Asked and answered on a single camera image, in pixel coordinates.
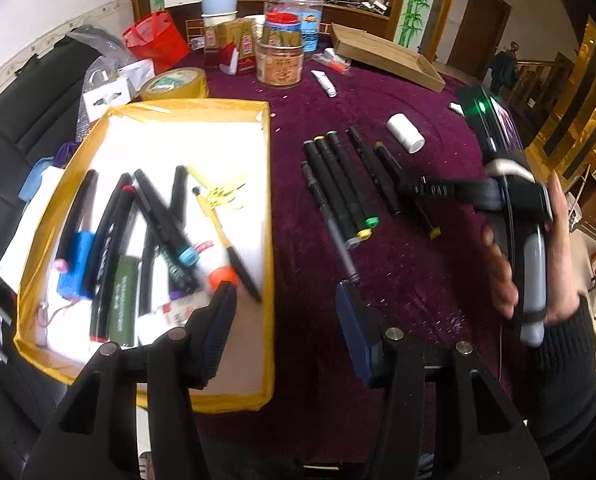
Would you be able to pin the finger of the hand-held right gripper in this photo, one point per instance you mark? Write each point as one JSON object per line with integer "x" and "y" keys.
{"x": 453, "y": 190}

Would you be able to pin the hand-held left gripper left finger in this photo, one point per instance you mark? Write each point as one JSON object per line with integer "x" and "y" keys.
{"x": 215, "y": 335}

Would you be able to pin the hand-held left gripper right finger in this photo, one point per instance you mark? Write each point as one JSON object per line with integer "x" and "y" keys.
{"x": 355, "y": 335}

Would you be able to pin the thin yellow-tipped pen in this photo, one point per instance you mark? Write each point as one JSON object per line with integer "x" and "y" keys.
{"x": 428, "y": 220}

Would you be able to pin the olive-capped black marker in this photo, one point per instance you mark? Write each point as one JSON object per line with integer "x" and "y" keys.
{"x": 390, "y": 162}

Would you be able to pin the purple-capped black marker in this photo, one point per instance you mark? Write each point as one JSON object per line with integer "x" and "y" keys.
{"x": 176, "y": 275}

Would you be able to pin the dark green cylinder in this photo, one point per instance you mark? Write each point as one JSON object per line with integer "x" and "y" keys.
{"x": 122, "y": 300}

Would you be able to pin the yellow pen with black grip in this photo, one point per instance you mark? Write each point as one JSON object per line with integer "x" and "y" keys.
{"x": 217, "y": 225}

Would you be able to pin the pile of black markers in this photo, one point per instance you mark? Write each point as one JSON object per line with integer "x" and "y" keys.
{"x": 338, "y": 185}

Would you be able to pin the blue-capped black marker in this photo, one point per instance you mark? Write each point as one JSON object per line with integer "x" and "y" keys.
{"x": 165, "y": 215}

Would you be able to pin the yellow cardboard box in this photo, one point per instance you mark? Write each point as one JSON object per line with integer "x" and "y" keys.
{"x": 248, "y": 185}

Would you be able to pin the person's right forearm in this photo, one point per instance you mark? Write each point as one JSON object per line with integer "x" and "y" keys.
{"x": 568, "y": 385}

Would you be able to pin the person's right hand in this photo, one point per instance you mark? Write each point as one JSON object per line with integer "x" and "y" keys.
{"x": 560, "y": 270}

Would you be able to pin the white paper label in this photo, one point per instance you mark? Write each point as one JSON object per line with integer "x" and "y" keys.
{"x": 185, "y": 310}

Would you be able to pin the white pill bottle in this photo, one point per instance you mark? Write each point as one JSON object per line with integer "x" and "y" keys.
{"x": 405, "y": 132}

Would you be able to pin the maroon tablecloth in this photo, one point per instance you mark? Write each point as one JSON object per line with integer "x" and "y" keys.
{"x": 428, "y": 285}

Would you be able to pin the gold stair railing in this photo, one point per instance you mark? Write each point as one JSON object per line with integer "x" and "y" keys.
{"x": 578, "y": 90}

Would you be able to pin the plain black marker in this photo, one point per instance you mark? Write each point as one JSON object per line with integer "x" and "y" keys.
{"x": 179, "y": 185}

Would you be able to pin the long brown cardboard box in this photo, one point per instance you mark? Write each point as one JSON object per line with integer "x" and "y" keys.
{"x": 383, "y": 52}

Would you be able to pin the blue battery pack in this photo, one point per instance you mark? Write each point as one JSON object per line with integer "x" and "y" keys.
{"x": 77, "y": 265}

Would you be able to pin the small white tube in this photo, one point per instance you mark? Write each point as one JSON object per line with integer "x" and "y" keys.
{"x": 325, "y": 84}

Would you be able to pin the packet with red pen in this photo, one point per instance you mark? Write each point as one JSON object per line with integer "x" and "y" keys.
{"x": 338, "y": 62}

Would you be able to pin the brown wooden door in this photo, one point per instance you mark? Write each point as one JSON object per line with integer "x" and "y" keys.
{"x": 480, "y": 20}

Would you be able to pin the clear jar with orange label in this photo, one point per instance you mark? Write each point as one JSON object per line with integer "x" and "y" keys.
{"x": 279, "y": 60}

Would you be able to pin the clear jar with blue label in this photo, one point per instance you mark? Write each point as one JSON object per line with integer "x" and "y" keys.
{"x": 310, "y": 25}

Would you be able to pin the purple cloth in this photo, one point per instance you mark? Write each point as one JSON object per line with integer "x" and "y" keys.
{"x": 68, "y": 154}

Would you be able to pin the red cigarette pack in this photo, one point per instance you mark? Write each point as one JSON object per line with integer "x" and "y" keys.
{"x": 240, "y": 60}

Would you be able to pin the yellow tape roll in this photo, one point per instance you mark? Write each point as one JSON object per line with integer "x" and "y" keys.
{"x": 175, "y": 84}

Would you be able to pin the white adapter package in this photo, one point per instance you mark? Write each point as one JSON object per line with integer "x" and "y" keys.
{"x": 105, "y": 102}

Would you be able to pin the gold cigarette pack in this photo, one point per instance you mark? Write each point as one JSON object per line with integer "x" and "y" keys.
{"x": 232, "y": 32}

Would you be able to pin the black chair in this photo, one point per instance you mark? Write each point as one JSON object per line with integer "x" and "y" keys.
{"x": 17, "y": 120}

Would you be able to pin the white and blue cup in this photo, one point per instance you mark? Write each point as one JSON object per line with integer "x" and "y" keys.
{"x": 219, "y": 7}

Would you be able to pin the red bag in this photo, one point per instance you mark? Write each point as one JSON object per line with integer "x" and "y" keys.
{"x": 157, "y": 42}

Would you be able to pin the clear plastic bag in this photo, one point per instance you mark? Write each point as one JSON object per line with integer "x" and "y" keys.
{"x": 100, "y": 45}

